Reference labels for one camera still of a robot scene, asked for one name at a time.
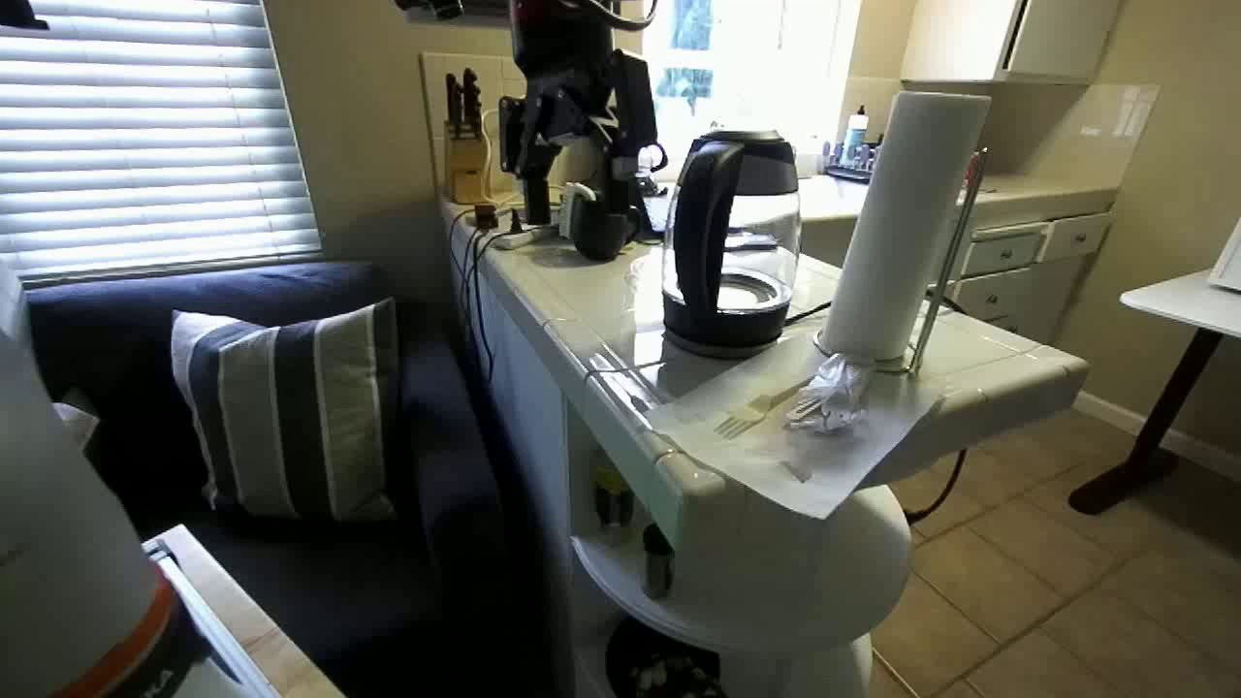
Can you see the crumpled white paper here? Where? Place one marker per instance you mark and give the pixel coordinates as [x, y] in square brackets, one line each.
[833, 395]

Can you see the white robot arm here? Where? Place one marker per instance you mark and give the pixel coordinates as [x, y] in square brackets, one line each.
[78, 599]

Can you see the striped blue white pillow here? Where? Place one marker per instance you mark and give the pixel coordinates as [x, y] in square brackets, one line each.
[291, 421]

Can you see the wooden framed tray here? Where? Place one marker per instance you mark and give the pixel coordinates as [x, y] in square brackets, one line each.
[251, 641]

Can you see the white side table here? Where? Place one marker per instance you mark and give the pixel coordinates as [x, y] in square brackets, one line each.
[1212, 315]

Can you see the white rounded shelf unit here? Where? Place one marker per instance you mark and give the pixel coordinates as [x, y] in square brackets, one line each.
[759, 599]

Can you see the white paper towel roll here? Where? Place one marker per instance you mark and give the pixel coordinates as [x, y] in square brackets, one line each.
[904, 222]

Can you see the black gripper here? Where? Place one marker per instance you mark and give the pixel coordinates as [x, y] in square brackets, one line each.
[574, 85]

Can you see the white window blinds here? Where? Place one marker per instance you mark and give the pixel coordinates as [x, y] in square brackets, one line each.
[150, 134]

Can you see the metal paper towel holder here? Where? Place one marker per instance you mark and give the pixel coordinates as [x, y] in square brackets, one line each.
[938, 293]

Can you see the black glass electric kettle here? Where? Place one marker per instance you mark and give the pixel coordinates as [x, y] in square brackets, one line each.
[731, 241]

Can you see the white kitchen cabinet drawers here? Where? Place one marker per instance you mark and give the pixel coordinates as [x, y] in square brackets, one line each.
[1023, 272]

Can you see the navy blue sofa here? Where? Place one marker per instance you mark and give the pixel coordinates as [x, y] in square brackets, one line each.
[409, 604]

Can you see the blue soap bottle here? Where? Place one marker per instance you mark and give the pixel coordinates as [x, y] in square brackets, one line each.
[855, 142]

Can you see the white paper sheet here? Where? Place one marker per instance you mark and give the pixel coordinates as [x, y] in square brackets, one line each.
[746, 429]

